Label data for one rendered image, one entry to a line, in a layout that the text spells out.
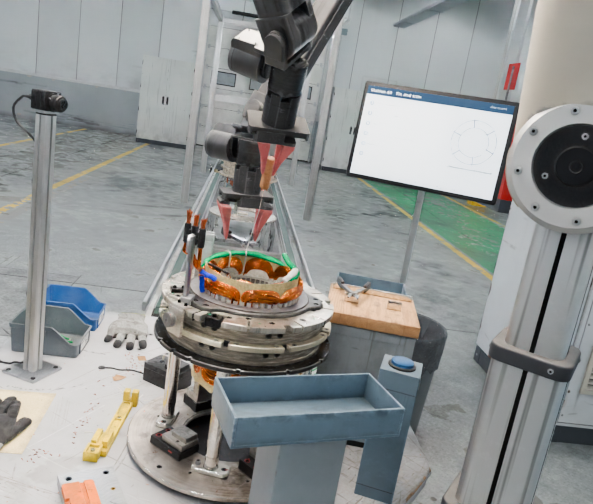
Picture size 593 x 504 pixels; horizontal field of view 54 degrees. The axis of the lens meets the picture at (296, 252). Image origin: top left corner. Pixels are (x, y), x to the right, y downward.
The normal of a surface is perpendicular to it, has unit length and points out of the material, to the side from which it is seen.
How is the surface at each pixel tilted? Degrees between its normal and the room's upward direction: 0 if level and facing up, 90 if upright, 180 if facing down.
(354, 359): 90
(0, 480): 0
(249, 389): 90
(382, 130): 83
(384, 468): 90
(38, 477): 0
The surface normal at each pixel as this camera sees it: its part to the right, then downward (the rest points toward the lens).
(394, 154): -0.36, 0.05
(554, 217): -0.53, 0.12
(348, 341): -0.11, 0.22
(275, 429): 0.35, 0.28
